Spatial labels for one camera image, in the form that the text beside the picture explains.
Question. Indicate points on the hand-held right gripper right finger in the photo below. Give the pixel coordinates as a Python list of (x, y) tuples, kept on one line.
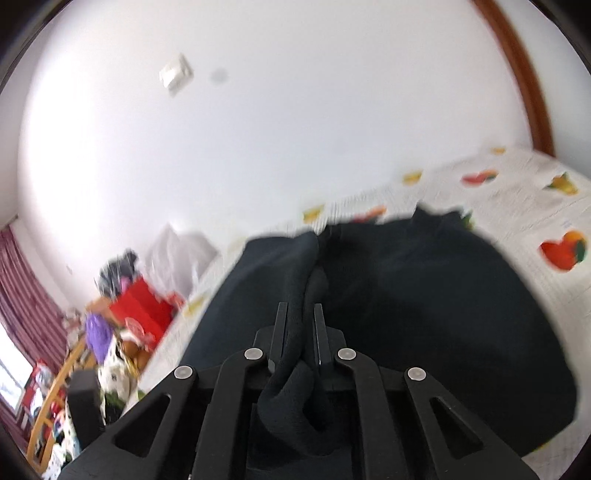
[(320, 337)]

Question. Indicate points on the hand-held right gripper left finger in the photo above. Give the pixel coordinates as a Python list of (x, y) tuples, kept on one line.
[(279, 332)]

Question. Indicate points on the black sweatshirt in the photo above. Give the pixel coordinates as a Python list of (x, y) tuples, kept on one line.
[(415, 300)]

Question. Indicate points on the white plastic bag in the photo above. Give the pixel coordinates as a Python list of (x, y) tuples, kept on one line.
[(175, 258)]

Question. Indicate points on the red box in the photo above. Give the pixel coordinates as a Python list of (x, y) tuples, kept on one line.
[(143, 304)]

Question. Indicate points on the dark plaid cloth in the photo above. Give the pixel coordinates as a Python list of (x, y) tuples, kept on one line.
[(117, 272)]

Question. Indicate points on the purple bag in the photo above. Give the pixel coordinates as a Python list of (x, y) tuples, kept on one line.
[(98, 337)]

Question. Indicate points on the black box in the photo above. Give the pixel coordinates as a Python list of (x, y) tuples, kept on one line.
[(85, 406)]

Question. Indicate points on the fruit printed white cover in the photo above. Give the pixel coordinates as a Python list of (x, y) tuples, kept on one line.
[(508, 207)]

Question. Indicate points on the wooden chair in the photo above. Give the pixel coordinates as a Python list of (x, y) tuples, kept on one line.
[(51, 397)]

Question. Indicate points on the red striped curtain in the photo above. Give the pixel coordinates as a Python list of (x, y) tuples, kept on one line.
[(27, 295)]

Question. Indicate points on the white wall switch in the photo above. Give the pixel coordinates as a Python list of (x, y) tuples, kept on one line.
[(175, 74)]

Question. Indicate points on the brown wooden door frame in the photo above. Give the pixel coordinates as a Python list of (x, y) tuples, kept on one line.
[(526, 83)]

